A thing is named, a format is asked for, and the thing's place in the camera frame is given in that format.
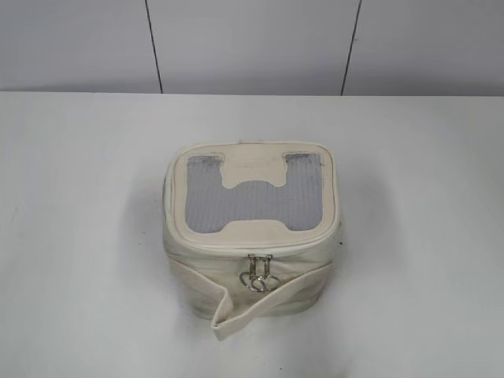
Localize silver ring zipper pull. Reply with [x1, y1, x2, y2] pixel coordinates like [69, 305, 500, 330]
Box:
[239, 254, 265, 293]

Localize cream zippered bag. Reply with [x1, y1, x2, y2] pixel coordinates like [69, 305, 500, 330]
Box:
[162, 142, 343, 340]

